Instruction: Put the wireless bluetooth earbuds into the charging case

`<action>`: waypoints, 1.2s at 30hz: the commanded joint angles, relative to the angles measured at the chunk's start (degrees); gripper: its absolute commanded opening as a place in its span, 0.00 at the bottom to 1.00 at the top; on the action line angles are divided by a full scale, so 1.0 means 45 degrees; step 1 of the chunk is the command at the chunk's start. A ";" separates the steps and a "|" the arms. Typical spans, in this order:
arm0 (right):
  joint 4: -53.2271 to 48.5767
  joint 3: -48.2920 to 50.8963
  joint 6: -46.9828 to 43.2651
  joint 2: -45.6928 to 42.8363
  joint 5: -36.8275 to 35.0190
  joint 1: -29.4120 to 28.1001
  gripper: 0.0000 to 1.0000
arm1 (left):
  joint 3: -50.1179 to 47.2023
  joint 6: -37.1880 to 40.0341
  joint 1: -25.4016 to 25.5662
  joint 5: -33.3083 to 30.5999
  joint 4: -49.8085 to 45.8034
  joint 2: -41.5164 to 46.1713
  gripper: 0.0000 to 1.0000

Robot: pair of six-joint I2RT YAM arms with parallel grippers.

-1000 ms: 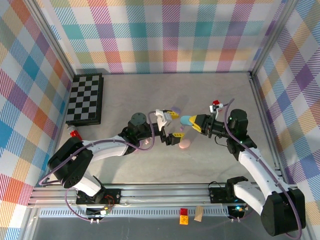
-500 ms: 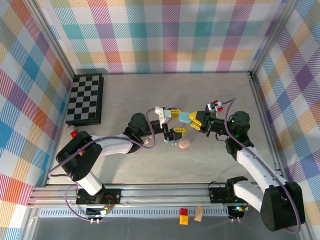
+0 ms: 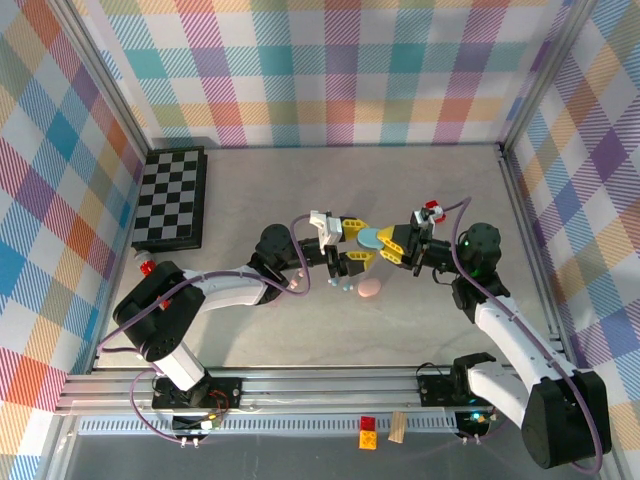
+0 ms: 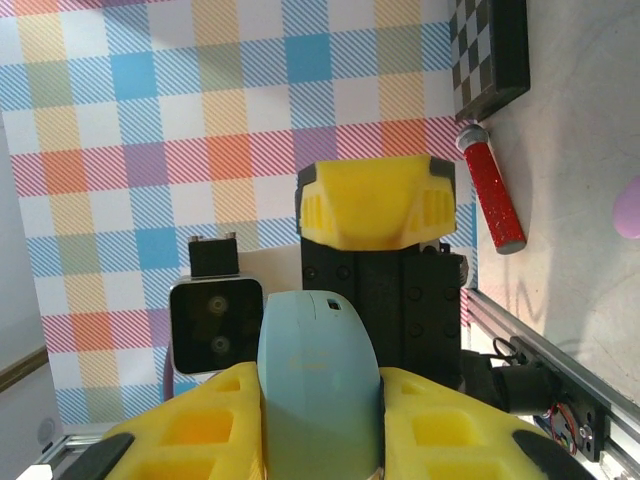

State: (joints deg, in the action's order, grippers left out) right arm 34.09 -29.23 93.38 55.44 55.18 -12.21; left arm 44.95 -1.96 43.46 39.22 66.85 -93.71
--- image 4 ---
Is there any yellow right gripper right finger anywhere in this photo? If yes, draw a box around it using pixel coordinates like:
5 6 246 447
379 367 596 480

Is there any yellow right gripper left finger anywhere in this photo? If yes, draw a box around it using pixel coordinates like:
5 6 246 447
64 362 266 480

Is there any blue earbud charging case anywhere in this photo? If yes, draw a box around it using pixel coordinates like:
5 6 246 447
257 289 386 480

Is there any mauve earbud charging case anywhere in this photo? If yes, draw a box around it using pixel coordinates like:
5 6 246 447
613 174 640 240

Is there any red glitter tube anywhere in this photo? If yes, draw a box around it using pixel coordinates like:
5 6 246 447
455 123 528 256

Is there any black white chessboard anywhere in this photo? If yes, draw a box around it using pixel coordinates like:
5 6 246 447
449 0 531 124

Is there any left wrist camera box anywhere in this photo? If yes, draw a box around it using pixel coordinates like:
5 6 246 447
168 234 265 376

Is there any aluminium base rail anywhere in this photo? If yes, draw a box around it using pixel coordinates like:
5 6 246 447
464 287 640 480

